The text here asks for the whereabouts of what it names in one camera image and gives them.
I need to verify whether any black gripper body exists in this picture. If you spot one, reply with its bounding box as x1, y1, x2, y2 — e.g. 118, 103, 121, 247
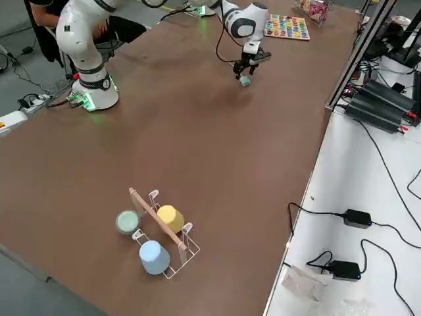
239, 49, 262, 66

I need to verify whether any colourful alphabet puzzle board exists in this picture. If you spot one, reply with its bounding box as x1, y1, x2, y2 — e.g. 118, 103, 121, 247
262, 13, 312, 42

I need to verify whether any clear acrylic display shelf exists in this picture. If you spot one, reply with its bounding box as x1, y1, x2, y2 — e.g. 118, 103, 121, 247
293, 0, 332, 28

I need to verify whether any pink snack packet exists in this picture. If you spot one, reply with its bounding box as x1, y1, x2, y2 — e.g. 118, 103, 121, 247
309, 0, 330, 22

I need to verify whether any black power supply unit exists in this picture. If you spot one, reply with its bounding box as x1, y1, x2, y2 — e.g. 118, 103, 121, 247
360, 80, 421, 128
344, 97, 407, 135

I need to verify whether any person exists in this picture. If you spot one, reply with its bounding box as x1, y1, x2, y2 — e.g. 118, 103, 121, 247
30, 0, 147, 68

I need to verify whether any yellow cup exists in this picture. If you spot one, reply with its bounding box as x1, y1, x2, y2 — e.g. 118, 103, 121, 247
156, 204, 185, 235

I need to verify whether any black power adapter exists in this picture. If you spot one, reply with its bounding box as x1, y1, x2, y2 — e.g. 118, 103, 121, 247
328, 259, 361, 282
343, 208, 373, 229

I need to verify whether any green cup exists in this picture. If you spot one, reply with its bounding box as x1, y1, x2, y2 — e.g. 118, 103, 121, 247
115, 209, 143, 238

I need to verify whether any blue cup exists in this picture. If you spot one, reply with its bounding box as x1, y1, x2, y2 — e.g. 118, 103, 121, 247
138, 240, 172, 276

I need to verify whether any white power strip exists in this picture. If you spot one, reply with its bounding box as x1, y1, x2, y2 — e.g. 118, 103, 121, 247
17, 93, 54, 112

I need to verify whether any clear plastic bag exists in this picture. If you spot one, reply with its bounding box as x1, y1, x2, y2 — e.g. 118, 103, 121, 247
282, 264, 327, 303

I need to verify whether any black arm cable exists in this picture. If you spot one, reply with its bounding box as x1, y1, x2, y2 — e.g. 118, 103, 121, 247
214, 13, 245, 64

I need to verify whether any aluminium frame post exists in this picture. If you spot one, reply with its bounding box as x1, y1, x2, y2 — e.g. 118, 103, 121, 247
324, 0, 394, 111

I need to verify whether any black power adapter cable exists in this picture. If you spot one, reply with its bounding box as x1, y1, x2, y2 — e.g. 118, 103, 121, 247
287, 201, 346, 238

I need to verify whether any black base cable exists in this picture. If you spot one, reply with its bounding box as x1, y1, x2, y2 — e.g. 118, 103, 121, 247
45, 93, 77, 109

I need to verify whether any white wire cup rack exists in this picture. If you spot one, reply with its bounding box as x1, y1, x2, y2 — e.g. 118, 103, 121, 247
128, 186, 201, 281

